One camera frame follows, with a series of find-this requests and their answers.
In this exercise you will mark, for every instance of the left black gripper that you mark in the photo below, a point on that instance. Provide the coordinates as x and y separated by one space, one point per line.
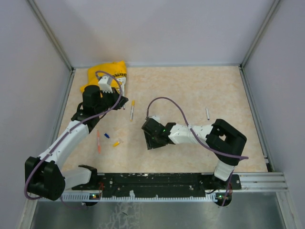
120 103

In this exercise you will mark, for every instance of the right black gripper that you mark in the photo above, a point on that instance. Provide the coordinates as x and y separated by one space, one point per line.
150 143

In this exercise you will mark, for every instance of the white pen yellow tip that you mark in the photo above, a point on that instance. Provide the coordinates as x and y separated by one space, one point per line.
132 110

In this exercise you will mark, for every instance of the orange white pen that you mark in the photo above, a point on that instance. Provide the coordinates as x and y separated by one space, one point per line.
98 142

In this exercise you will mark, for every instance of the white pen red marks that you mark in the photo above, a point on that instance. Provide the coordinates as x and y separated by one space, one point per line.
123 88

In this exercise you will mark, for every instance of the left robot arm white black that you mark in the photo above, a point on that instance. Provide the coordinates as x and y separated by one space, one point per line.
43 175

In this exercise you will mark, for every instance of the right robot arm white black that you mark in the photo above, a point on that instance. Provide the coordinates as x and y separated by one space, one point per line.
220 137

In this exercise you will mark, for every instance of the white pen right side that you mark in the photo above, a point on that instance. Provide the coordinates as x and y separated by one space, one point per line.
207 114

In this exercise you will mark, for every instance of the yellow folded shirt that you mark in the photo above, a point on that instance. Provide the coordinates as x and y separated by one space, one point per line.
116 69

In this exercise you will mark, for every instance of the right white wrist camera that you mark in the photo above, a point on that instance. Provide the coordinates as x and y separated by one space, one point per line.
155 117

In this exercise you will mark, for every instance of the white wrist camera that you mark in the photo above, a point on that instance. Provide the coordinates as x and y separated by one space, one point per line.
105 84
155 117

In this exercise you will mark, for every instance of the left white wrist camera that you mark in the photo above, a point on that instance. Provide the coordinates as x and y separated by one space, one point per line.
105 84

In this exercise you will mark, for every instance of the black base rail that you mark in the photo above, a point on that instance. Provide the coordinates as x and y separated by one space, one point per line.
162 185

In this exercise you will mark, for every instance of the aluminium frame side rail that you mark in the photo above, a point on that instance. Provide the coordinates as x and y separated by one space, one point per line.
257 122

